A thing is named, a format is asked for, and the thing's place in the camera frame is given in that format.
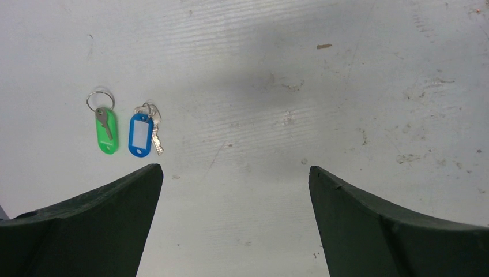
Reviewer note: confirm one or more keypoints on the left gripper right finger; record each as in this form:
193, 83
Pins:
365, 235

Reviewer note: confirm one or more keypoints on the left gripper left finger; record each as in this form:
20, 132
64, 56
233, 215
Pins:
98, 233

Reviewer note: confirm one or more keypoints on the green key tag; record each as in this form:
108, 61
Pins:
106, 123

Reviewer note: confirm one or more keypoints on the blue capped key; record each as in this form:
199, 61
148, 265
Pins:
143, 133

